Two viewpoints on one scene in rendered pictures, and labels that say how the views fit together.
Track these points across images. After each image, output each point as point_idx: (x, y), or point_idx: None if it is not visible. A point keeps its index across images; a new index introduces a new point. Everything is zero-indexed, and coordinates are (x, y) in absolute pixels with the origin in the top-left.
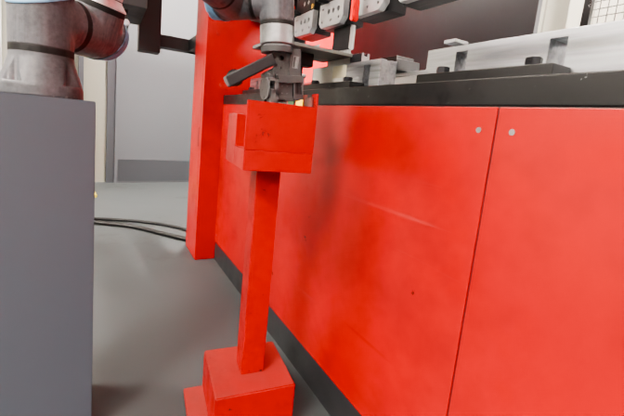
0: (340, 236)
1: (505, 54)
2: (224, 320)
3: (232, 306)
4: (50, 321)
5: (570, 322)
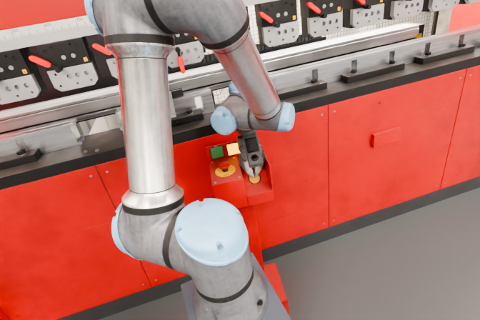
0: None
1: (295, 78)
2: (168, 319)
3: (148, 314)
4: None
5: (358, 151)
